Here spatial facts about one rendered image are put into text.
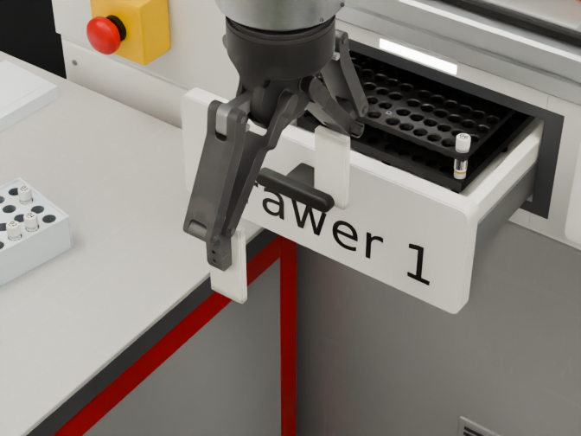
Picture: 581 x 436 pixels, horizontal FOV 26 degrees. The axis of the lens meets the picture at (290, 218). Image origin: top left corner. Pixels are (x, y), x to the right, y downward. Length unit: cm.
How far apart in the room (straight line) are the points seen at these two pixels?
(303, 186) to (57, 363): 26
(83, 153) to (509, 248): 45
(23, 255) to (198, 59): 29
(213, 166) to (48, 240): 36
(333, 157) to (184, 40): 37
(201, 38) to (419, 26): 27
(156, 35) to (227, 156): 48
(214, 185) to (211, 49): 46
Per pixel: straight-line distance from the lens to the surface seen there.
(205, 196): 86
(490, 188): 107
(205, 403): 131
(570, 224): 114
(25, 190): 122
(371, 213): 104
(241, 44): 85
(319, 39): 85
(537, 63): 109
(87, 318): 114
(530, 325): 125
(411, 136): 111
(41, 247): 119
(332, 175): 101
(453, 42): 112
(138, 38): 130
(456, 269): 102
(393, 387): 142
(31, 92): 142
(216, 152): 86
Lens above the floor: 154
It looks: 39 degrees down
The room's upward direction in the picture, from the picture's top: straight up
